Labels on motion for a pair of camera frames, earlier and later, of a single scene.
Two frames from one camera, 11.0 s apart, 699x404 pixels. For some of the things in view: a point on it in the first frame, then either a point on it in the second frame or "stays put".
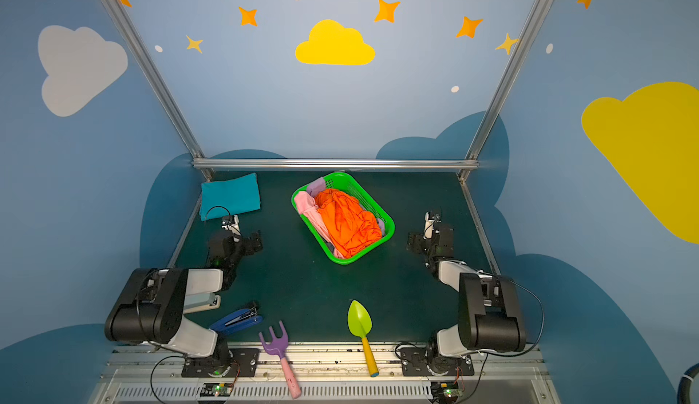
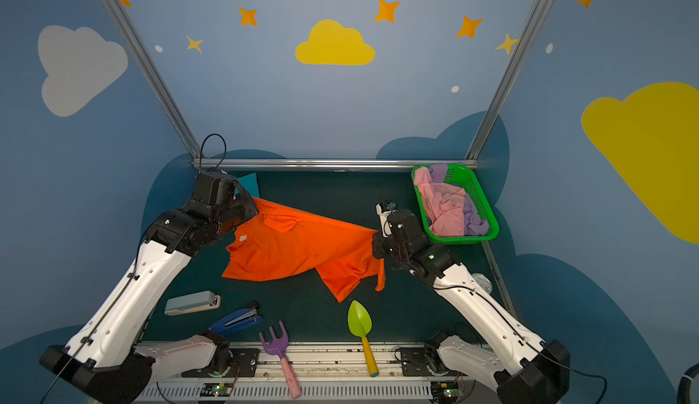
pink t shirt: [308, 207] to [443, 203]
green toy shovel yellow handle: [359, 324] stays put
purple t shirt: [317, 186] to [473, 226]
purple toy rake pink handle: [277, 346] stays put
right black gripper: [418, 242] to [382, 243]
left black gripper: [249, 243] to [240, 211]
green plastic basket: [341, 217] to [464, 178]
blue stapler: [237, 320] stays put
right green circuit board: [444, 388] stays put
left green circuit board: [216, 389] stays put
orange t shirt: [348, 226] to [276, 242]
